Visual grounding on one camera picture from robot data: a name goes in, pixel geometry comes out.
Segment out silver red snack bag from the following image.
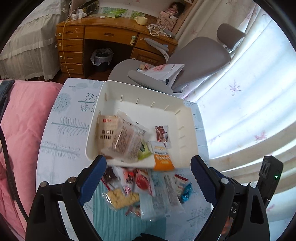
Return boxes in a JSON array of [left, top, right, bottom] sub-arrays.
[[118, 168, 155, 196]]

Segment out beige soda cracker packet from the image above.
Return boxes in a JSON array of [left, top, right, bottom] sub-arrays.
[[95, 114, 119, 154]]

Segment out lace covered cabinet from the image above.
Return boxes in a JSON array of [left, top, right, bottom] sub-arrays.
[[1, 0, 70, 81]]

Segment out blue white candy packet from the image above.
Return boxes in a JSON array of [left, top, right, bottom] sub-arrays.
[[174, 174, 193, 204]]

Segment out floral sheer curtain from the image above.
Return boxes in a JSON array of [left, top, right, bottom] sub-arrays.
[[177, 1, 295, 240]]

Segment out white plastic bag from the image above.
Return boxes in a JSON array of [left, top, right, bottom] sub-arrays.
[[137, 64, 185, 87]]

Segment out clear brown cake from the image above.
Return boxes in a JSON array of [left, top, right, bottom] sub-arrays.
[[100, 110, 149, 163]]

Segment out cream mug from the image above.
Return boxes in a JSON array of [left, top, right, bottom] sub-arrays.
[[135, 16, 148, 26]]

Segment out white power strip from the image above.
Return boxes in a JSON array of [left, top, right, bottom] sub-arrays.
[[70, 9, 87, 20]]

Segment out wooden desk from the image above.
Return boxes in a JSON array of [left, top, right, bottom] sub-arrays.
[[56, 16, 178, 80]]

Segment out green label rice puff pack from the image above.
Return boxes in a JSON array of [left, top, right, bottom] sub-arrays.
[[137, 142, 152, 161]]

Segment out red label date pack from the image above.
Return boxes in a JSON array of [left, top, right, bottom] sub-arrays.
[[101, 167, 122, 191]]

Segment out dark red chocolate packet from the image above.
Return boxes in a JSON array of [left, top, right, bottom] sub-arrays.
[[154, 126, 171, 149]]

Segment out teal striped placemat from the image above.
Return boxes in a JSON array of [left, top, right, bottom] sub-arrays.
[[92, 183, 166, 240]]

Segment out tree print tablecloth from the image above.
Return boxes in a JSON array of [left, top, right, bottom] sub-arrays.
[[36, 78, 211, 240]]

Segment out white plastic storage bin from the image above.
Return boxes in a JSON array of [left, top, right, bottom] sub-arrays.
[[85, 80, 198, 168]]

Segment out dark blue jeans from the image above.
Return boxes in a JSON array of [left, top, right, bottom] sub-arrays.
[[0, 80, 15, 119]]

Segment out pink bed quilt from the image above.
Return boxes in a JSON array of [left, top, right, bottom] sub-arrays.
[[0, 79, 64, 239]]

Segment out yellow charging cable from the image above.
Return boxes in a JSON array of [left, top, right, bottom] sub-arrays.
[[60, 18, 73, 79]]

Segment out yellow rice puff pack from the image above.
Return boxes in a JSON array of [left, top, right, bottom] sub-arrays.
[[102, 189, 139, 210]]

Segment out lined trash bin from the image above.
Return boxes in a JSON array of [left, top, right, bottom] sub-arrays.
[[90, 48, 113, 66]]

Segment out small nut snack packet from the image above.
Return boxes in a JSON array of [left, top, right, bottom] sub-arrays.
[[125, 205, 142, 217]]

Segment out orange white snack bar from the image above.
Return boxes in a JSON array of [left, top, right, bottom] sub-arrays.
[[151, 141, 175, 171]]

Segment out grey office chair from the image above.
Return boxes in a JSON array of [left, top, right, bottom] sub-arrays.
[[108, 24, 245, 98]]

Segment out black cable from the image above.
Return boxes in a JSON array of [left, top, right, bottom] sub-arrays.
[[0, 126, 30, 223]]

